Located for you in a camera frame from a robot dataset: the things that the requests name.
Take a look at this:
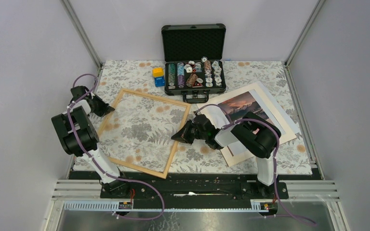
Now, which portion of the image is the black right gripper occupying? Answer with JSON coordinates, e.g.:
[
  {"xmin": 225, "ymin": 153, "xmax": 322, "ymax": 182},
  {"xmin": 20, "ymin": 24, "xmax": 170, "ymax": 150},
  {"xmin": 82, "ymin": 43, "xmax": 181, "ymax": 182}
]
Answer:
[{"xmin": 171, "ymin": 119, "xmax": 208, "ymax": 144}]

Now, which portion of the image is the light wooden picture frame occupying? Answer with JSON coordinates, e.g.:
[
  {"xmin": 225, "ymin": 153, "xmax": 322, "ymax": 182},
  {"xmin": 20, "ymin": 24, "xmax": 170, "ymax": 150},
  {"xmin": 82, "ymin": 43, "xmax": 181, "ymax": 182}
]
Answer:
[{"xmin": 97, "ymin": 89, "xmax": 191, "ymax": 179}]

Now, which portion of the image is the cream photo mat board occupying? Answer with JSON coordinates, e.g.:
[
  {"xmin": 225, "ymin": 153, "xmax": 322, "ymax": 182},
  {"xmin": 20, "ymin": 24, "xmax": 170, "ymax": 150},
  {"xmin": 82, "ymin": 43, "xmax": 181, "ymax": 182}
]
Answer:
[{"xmin": 196, "ymin": 81, "xmax": 297, "ymax": 167}]

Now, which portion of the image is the mountain sunset photo print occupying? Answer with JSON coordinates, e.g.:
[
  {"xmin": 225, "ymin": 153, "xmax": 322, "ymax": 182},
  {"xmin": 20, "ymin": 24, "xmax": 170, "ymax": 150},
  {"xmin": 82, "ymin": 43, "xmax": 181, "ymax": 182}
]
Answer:
[{"xmin": 201, "ymin": 90, "xmax": 286, "ymax": 140}]

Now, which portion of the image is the brown frame backing board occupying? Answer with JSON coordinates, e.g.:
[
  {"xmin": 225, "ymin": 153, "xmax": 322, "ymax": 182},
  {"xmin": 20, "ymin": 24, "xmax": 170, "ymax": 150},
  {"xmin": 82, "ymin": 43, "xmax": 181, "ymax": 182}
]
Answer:
[{"xmin": 281, "ymin": 133, "xmax": 297, "ymax": 143}]

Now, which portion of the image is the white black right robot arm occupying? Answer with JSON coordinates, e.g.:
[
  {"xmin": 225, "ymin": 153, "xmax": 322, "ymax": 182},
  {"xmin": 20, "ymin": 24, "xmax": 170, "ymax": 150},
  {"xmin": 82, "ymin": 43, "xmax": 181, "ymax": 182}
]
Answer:
[{"xmin": 171, "ymin": 112, "xmax": 281, "ymax": 198}]

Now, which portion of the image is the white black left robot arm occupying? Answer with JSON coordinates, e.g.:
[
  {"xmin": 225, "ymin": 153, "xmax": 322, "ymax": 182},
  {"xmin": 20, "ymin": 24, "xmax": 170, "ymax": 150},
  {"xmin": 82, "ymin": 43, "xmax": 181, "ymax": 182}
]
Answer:
[{"xmin": 51, "ymin": 86, "xmax": 132, "ymax": 198}]

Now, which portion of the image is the floral patterned table cloth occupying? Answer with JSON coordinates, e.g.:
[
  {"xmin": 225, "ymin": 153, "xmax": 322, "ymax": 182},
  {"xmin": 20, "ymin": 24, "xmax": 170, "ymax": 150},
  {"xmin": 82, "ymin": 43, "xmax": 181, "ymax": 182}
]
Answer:
[{"xmin": 72, "ymin": 60, "xmax": 313, "ymax": 176}]

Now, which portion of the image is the blue toy block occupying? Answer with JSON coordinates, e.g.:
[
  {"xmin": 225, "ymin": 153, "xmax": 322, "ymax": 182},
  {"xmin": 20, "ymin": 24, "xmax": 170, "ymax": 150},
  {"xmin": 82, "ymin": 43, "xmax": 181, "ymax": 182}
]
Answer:
[{"xmin": 154, "ymin": 76, "xmax": 165, "ymax": 87}]

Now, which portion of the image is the yellow toy block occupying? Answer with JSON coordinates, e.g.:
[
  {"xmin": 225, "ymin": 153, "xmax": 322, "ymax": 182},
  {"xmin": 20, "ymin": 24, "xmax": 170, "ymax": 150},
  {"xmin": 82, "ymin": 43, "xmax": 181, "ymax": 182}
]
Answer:
[{"xmin": 152, "ymin": 67, "xmax": 164, "ymax": 78}]

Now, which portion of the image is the black poker chip case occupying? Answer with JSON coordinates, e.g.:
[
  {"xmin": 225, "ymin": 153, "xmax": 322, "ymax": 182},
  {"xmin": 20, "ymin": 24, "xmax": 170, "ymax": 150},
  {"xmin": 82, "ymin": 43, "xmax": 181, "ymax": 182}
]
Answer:
[{"xmin": 161, "ymin": 23, "xmax": 226, "ymax": 103}]

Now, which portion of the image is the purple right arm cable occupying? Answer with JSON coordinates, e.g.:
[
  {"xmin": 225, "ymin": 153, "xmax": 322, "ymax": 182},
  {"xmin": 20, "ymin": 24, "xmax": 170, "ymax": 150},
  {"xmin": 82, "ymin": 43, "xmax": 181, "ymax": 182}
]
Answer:
[{"xmin": 194, "ymin": 103, "xmax": 318, "ymax": 228}]

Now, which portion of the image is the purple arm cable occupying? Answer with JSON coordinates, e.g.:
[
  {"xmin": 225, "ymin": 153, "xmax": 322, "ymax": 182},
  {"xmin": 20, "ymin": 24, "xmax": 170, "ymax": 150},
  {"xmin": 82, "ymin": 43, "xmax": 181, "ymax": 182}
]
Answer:
[
  {"xmin": 194, "ymin": 103, "xmax": 318, "ymax": 228},
  {"xmin": 66, "ymin": 73, "xmax": 166, "ymax": 221}
]

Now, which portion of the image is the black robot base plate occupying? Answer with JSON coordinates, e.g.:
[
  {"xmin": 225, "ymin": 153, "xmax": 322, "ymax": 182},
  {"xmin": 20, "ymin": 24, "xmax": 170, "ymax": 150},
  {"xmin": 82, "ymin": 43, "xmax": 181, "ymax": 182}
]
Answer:
[{"xmin": 69, "ymin": 171, "xmax": 320, "ymax": 210}]

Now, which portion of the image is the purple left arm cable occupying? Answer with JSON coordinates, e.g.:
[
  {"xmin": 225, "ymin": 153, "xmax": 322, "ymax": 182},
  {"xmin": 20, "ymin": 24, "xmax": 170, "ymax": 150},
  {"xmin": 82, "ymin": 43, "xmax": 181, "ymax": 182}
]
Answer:
[{"xmin": 66, "ymin": 73, "xmax": 166, "ymax": 221}]

